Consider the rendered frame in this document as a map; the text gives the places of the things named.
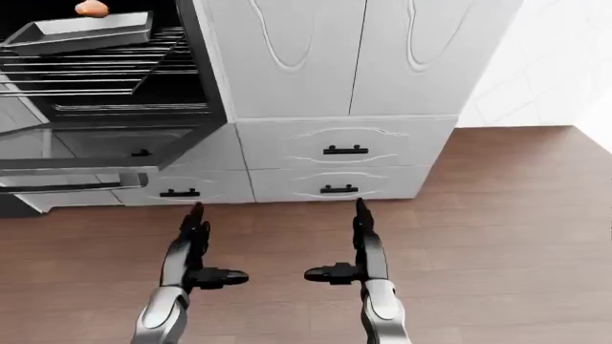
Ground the grey metal baking tray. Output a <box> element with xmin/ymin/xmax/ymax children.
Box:
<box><xmin>0</xmin><ymin>10</ymin><xmax>155</xmax><ymax>57</ymax></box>

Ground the chrome wire oven rack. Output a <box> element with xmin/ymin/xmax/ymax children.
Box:
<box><xmin>50</xmin><ymin>102</ymin><xmax>213</xmax><ymax>116</ymax></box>
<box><xmin>0</xmin><ymin>26</ymin><xmax>198</xmax><ymax>97</ymax></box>

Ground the orange sweet potato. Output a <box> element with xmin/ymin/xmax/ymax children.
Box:
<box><xmin>75</xmin><ymin>0</ymin><xmax>111</xmax><ymax>17</ymax></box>

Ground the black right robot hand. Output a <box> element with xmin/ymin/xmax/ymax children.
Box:
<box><xmin>304</xmin><ymin>197</ymin><xmax>389</xmax><ymax>287</ymax></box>

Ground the glass oven door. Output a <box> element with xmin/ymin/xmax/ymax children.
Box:
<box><xmin>0</xmin><ymin>120</ymin><xmax>225</xmax><ymax>173</ymax></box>

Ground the white drawer with black handle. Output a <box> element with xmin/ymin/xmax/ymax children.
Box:
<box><xmin>248</xmin><ymin>164</ymin><xmax>435</xmax><ymax>204</ymax></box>
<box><xmin>110</xmin><ymin>169</ymin><xmax>256</xmax><ymax>206</ymax></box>
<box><xmin>235</xmin><ymin>115</ymin><xmax>459</xmax><ymax>171</ymax></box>

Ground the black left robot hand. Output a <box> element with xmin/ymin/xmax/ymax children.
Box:
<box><xmin>160</xmin><ymin>201</ymin><xmax>251</xmax><ymax>291</ymax></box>

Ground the white tall cabinet door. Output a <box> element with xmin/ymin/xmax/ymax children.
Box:
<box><xmin>348</xmin><ymin>0</ymin><xmax>526</xmax><ymax>117</ymax></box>
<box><xmin>192</xmin><ymin>0</ymin><xmax>368</xmax><ymax>120</ymax></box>

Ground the black oven with open cavity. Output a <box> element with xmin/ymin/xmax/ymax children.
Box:
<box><xmin>0</xmin><ymin>0</ymin><xmax>236</xmax><ymax>219</ymax></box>

